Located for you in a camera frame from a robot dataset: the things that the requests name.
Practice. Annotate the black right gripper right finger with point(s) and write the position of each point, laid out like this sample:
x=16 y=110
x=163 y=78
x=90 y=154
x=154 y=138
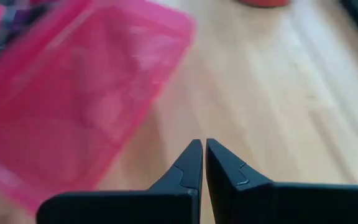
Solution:
x=259 y=205

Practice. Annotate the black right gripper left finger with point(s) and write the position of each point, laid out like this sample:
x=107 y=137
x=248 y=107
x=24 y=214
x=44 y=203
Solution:
x=166 y=205

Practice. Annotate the pink plastic supply box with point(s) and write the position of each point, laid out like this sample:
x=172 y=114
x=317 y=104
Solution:
x=73 y=93

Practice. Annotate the black pen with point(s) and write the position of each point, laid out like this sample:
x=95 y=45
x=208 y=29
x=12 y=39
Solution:
x=2 y=40

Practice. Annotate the purple scissors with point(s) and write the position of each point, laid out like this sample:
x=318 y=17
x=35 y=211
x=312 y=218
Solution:
x=22 y=17

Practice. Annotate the red desk lamp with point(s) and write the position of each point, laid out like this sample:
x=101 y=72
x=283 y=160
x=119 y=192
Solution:
x=264 y=2

